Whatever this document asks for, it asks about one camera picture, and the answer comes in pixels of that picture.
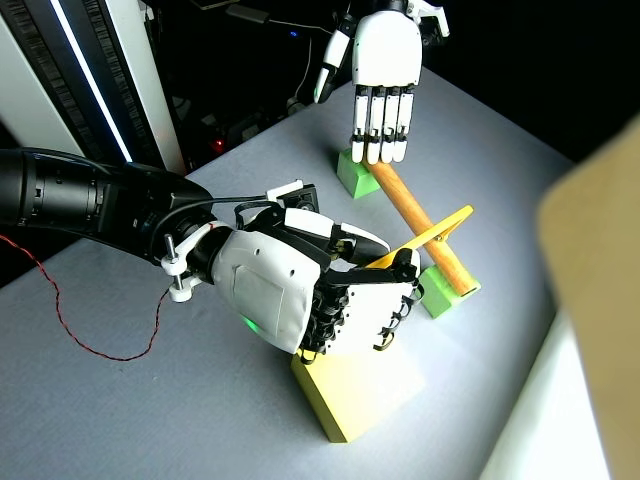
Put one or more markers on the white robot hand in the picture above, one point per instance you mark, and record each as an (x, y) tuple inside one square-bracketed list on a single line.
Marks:
[(385, 50), (265, 295)]

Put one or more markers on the wooden dowel rod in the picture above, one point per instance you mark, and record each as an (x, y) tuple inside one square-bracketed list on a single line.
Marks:
[(407, 205)]

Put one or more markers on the green wooden block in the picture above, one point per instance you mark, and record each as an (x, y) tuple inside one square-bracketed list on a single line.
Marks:
[(437, 297), (356, 177)]

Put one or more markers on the black power adapter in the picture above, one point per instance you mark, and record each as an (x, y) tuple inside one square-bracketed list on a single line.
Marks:
[(247, 14)]

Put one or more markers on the grey table cloth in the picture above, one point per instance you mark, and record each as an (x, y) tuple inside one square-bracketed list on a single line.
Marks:
[(150, 400)]

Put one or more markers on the white panel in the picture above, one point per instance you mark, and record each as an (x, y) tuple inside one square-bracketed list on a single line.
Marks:
[(540, 410)]

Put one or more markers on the white column with black strips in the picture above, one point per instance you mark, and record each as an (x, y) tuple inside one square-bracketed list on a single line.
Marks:
[(30, 100)]

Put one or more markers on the beige wooden board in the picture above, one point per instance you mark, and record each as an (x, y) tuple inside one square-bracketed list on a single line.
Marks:
[(600, 280)]

